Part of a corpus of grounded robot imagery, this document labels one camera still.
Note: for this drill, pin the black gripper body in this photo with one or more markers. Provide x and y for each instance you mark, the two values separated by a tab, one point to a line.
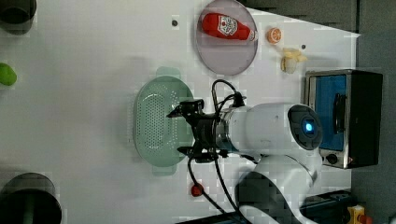
203	128

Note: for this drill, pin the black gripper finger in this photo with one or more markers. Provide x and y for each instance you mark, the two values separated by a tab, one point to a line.
189	151
178	111

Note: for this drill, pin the green plastic strainer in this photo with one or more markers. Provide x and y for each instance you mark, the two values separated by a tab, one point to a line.
157	137

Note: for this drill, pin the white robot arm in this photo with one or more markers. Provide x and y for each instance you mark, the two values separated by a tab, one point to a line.
281	139

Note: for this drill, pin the small red tomato toy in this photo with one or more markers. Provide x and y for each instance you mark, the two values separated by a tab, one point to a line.
197	190

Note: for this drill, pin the translucent purple plate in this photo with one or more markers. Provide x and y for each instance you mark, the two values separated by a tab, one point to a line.
226	56

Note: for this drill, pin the red ketchup bottle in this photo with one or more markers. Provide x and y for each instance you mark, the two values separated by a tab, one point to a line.
226	27

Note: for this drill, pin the orange slice toy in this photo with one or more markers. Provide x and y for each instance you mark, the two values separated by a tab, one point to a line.
274	35

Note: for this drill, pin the peeled banana toy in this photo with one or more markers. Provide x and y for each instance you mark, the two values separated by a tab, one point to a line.
291	57

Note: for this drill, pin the black toaster oven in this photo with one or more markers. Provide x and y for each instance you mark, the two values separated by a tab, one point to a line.
348	103

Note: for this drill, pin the yellow red emergency button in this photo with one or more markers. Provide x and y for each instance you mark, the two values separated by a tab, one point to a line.
358	216

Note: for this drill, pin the green round toy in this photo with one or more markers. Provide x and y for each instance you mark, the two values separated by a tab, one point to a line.
7	75

